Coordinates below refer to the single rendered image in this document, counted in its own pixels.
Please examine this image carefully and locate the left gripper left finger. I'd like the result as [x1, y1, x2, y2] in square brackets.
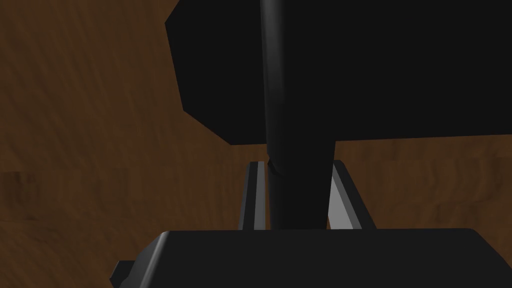
[238, 160, 267, 231]

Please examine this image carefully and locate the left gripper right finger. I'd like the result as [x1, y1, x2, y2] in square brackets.
[327, 159, 377, 231]

